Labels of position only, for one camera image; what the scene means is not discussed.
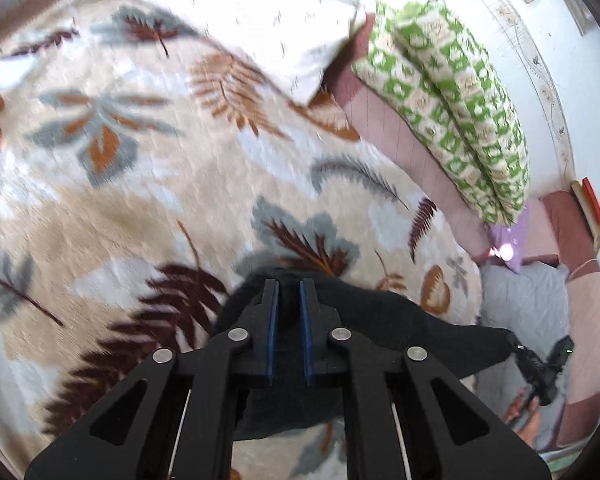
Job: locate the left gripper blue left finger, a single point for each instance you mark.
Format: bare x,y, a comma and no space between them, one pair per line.
171,416

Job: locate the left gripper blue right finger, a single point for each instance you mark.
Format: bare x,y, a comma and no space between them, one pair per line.
406,414

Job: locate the black pants yellow patch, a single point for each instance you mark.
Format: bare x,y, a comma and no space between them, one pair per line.
390,320

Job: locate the person right hand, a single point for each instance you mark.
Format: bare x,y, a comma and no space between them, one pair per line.
524,417

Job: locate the grey quilted pillow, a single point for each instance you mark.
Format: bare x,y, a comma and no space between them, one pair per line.
534,304

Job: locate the purple small pillow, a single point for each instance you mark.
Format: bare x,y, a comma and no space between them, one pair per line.
507,242

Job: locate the pink quilted headboard cover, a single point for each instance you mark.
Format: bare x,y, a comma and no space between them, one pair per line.
558,234

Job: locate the stack of books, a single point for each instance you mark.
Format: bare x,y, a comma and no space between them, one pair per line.
590,206

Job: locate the leaf pattern beige blanket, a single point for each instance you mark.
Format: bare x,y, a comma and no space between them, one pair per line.
144,172

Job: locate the pink quilted mattress cover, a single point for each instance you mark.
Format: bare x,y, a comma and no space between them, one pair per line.
376,122

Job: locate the green patterned folded quilt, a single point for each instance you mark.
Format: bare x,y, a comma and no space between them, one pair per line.
429,67

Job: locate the white floral pillow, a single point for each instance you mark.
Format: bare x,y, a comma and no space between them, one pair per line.
293,42

